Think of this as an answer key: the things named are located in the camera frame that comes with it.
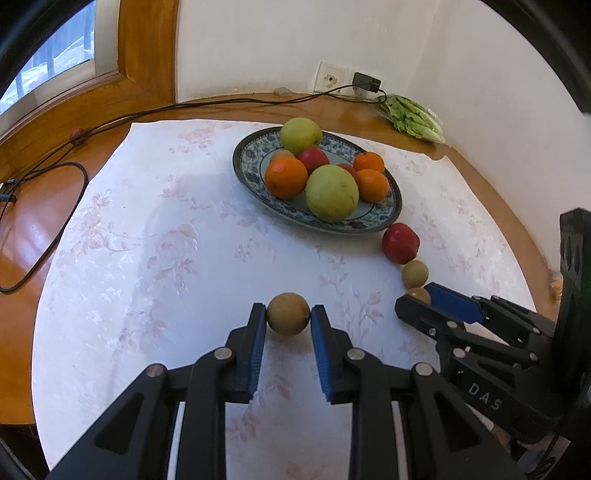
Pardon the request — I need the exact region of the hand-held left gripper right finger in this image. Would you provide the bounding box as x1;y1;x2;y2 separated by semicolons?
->
310;304;527;480

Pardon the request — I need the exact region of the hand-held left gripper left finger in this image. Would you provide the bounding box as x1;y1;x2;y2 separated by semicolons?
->
46;302;269;480

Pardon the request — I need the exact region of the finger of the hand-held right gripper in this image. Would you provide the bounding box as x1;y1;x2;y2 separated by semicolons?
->
394;294;536;367
425;282;557;352

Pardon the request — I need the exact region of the small orange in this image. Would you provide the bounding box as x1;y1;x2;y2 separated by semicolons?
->
355;169;390;202
353;152;385;174

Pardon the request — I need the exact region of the large green apple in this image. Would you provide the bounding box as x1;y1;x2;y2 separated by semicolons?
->
305;165;360;221

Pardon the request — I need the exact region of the large orange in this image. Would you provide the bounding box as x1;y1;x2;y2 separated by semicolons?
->
264;157;308;200

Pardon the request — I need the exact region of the blue patterned porcelain plate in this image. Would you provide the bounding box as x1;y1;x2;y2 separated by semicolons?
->
232;128;403;234

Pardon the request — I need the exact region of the small green apple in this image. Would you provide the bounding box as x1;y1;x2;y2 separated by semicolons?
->
280;117;323;155

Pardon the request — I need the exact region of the white floral tablecloth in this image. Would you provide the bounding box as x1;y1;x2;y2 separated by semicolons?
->
31;119;537;480

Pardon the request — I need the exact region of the bagged romaine lettuce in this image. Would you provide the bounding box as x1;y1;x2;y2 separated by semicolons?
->
379;95;447;144

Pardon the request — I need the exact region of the black plug-in charger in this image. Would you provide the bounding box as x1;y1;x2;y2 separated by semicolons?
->
353;71;382;93

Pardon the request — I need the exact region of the wooden framed window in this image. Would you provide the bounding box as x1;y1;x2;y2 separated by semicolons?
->
0;0;180;141

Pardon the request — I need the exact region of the black power cable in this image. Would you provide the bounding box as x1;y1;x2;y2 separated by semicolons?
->
0;85;389;294

